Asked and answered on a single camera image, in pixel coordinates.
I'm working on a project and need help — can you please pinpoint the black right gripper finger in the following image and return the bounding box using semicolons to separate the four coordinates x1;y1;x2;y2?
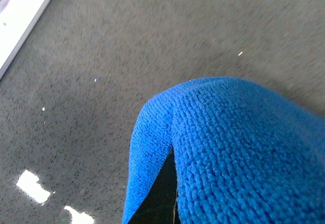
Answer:
128;146;177;223

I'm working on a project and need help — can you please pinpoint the white towel rack stand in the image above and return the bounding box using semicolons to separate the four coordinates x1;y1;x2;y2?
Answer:
1;0;51;77

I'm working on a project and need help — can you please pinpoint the blue microfiber cloth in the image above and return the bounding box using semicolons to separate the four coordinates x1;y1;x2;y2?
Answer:
122;77;324;223

